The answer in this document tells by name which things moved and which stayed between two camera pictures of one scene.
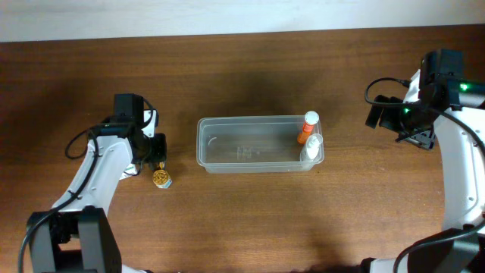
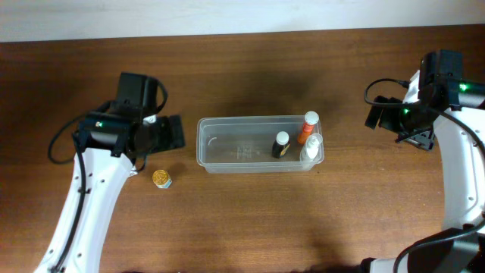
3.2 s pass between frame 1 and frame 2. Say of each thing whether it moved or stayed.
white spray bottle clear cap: stayed
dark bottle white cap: moved
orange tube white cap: stayed
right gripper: stayed
